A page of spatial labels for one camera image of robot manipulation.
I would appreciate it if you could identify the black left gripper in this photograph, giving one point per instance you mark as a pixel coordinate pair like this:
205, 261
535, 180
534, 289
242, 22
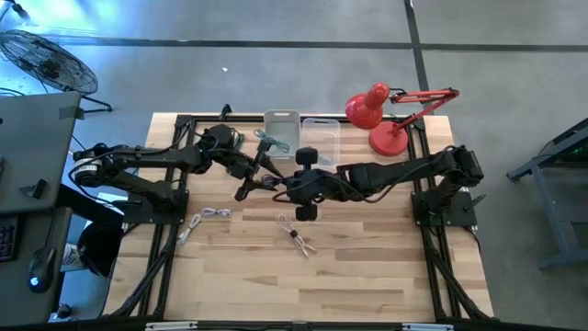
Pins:
252, 174

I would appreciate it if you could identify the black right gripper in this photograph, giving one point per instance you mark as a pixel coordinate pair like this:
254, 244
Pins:
308, 186

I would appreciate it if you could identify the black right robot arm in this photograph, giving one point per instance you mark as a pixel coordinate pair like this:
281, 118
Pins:
390, 174

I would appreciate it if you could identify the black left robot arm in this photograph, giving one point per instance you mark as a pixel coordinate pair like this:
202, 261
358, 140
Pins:
151, 158

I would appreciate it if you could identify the clear plastic bin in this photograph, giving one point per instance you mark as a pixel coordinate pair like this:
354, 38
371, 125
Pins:
287, 126
319, 138

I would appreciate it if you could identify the small black clamp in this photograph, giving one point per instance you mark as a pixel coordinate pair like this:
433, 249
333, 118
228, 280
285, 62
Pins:
225, 111

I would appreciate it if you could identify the red desk lamp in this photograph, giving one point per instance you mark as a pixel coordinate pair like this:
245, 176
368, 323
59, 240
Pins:
365, 108

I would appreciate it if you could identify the black office chair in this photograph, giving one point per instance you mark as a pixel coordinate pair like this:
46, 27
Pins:
98, 248

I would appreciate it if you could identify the small black desk object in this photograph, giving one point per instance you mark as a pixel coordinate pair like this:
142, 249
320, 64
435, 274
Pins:
37, 188

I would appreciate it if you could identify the grey desk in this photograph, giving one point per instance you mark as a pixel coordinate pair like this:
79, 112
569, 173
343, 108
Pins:
37, 138

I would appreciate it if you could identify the black floor fan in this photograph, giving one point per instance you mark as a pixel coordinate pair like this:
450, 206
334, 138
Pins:
50, 64

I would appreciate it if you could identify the black computer mouse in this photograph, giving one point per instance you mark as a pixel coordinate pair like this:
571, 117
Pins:
42, 271

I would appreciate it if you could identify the black keyboard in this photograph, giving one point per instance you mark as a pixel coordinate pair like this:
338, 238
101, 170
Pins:
8, 239

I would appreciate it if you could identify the grey metal table stand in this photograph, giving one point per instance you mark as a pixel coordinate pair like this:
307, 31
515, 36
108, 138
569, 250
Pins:
551, 207

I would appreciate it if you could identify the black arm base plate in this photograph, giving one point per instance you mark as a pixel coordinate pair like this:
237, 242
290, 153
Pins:
142, 213
459, 213

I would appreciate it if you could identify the white metal bracket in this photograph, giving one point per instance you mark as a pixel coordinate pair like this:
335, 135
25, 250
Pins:
427, 327
170, 326

